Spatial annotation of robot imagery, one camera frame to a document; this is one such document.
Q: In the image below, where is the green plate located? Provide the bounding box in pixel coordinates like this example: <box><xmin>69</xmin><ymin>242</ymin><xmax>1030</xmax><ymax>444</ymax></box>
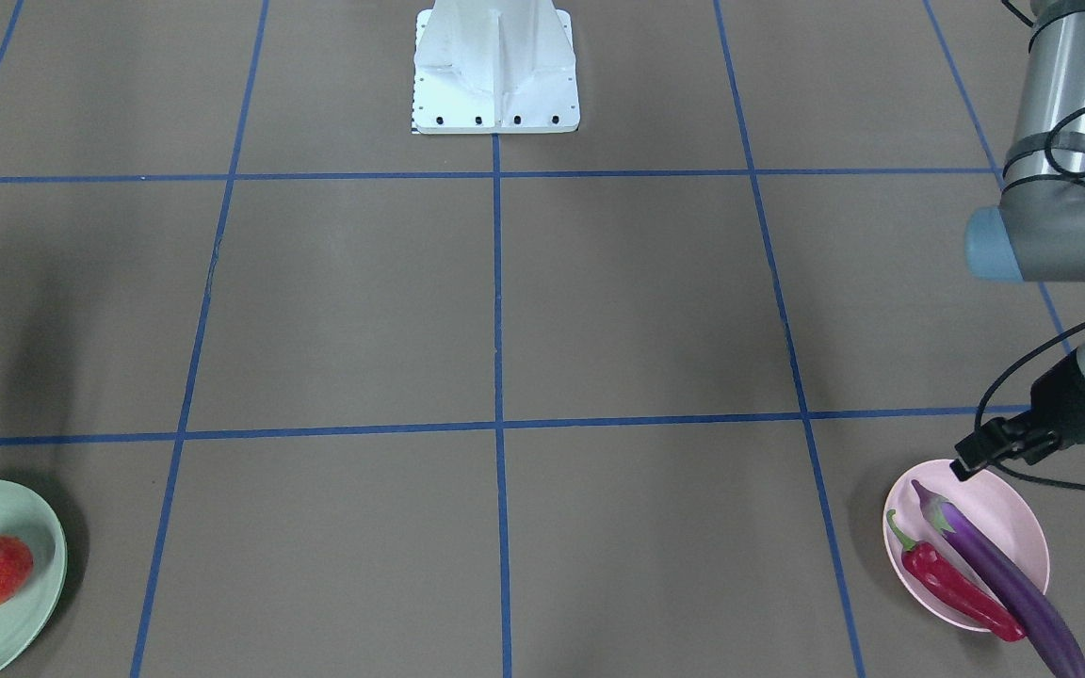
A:
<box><xmin>0</xmin><ymin>479</ymin><xmax>68</xmax><ymax>670</ymax></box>

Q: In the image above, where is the pink plate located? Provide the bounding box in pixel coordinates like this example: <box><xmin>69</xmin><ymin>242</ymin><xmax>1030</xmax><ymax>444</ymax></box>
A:
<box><xmin>880</xmin><ymin>459</ymin><xmax>1052</xmax><ymax>637</ymax></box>

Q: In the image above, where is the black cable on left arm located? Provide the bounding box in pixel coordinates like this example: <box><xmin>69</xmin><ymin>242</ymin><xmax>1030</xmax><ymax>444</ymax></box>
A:
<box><xmin>974</xmin><ymin>102</ymin><xmax>1085</xmax><ymax>492</ymax></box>

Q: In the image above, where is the white pedestal base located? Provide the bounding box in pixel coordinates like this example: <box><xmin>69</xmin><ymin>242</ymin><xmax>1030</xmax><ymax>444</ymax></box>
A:
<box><xmin>411</xmin><ymin>1</ymin><xmax>580</xmax><ymax>135</ymax></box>

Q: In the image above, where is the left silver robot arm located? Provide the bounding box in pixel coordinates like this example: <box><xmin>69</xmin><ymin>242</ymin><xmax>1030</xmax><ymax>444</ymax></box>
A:
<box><xmin>950</xmin><ymin>1</ymin><xmax>1085</xmax><ymax>481</ymax></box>

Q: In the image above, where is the red chili pepper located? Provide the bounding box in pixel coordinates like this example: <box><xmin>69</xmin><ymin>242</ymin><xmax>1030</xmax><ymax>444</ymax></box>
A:
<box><xmin>885</xmin><ymin>508</ymin><xmax>1027</xmax><ymax>642</ymax></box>

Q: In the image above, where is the purple eggplant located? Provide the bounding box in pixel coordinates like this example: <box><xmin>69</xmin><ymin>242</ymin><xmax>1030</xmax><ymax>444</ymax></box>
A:
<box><xmin>910</xmin><ymin>479</ymin><xmax>1085</xmax><ymax>677</ymax></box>

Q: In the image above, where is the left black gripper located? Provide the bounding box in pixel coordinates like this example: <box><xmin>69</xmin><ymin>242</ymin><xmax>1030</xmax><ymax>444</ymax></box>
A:
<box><xmin>948</xmin><ymin>356</ymin><xmax>1085</xmax><ymax>492</ymax></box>

